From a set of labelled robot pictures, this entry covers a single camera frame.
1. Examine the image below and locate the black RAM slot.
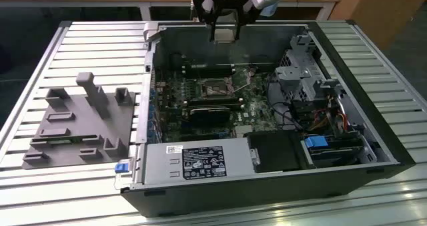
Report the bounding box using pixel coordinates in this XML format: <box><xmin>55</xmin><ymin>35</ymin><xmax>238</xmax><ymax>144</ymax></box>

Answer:
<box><xmin>181</xmin><ymin>63</ymin><xmax>234</xmax><ymax>68</ymax></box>
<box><xmin>181</xmin><ymin>73</ymin><xmax>234</xmax><ymax>78</ymax></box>
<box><xmin>181</xmin><ymin>66</ymin><xmax>234</xmax><ymax>71</ymax></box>
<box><xmin>181</xmin><ymin>70</ymin><xmax>234</xmax><ymax>74</ymax></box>

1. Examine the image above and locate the black disk bay block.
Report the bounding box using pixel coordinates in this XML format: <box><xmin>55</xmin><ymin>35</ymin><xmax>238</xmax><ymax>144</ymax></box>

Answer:
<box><xmin>242</xmin><ymin>129</ymin><xmax>316</xmax><ymax>174</ymax></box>

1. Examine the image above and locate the black PC case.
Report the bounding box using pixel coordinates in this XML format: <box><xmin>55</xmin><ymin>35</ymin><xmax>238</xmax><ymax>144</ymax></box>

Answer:
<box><xmin>118</xmin><ymin>19</ymin><xmax>417</xmax><ymax>218</ymax></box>

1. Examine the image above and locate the blue disk carrier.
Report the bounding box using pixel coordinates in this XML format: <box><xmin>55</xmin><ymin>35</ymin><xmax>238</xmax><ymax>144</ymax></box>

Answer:
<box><xmin>300</xmin><ymin>135</ymin><xmax>365</xmax><ymax>169</ymax></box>

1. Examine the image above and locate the black expansion card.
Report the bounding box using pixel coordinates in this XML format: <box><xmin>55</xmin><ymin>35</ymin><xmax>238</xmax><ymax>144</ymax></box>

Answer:
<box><xmin>186</xmin><ymin>106</ymin><xmax>232</xmax><ymax>127</ymax></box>

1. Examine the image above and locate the silver chipset heatsink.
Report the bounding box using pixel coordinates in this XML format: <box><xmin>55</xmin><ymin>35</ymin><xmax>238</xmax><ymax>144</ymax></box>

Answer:
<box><xmin>232</xmin><ymin>125</ymin><xmax>252</xmax><ymax>138</ymax></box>

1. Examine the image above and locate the coloured power wire bundle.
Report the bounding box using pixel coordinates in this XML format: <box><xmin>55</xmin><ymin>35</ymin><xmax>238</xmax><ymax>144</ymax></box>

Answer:
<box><xmin>308</xmin><ymin>107</ymin><xmax>350</xmax><ymax>135</ymax></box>

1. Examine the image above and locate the blue case latch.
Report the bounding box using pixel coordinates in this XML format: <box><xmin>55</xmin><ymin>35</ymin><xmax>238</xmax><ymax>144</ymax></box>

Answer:
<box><xmin>111</xmin><ymin>161</ymin><xmax>130</xmax><ymax>175</ymax></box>

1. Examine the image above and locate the grey parts rack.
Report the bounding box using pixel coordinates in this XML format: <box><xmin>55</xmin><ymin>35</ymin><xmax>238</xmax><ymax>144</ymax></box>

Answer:
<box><xmin>19</xmin><ymin>71</ymin><xmax>137</xmax><ymax>171</ymax></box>

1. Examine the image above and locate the green motherboard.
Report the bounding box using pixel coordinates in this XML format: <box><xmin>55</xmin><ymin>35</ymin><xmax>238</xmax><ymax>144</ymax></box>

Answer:
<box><xmin>153</xmin><ymin>60</ymin><xmax>284</xmax><ymax>144</ymax></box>

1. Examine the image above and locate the green RAM stick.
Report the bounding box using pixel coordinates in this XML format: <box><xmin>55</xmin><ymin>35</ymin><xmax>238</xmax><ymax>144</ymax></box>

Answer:
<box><xmin>45</xmin><ymin>135</ymin><xmax>101</xmax><ymax>146</ymax></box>

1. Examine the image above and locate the silver power supply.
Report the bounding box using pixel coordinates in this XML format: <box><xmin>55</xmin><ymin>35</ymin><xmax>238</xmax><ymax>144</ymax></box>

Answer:
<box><xmin>141</xmin><ymin>137</ymin><xmax>261</xmax><ymax>187</ymax></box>

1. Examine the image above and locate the CPU socket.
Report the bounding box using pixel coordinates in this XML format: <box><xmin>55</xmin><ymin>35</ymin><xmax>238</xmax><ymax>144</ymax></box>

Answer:
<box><xmin>197</xmin><ymin>78</ymin><xmax>234</xmax><ymax>99</ymax></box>

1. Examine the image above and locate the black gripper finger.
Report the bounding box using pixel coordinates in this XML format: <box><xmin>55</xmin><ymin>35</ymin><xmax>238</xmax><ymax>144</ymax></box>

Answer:
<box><xmin>234</xmin><ymin>0</ymin><xmax>258</xmax><ymax>41</ymax></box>
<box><xmin>191</xmin><ymin>0</ymin><xmax>220</xmax><ymax>42</ymax></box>

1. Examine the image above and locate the wooden cabinet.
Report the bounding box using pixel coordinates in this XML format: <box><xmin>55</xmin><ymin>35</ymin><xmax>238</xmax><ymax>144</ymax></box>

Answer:
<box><xmin>348</xmin><ymin>0</ymin><xmax>427</xmax><ymax>52</ymax></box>

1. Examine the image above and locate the grey metal drive cage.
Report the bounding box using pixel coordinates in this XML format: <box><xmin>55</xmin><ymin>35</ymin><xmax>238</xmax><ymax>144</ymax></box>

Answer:
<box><xmin>272</xmin><ymin>34</ymin><xmax>344</xmax><ymax>103</ymax></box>

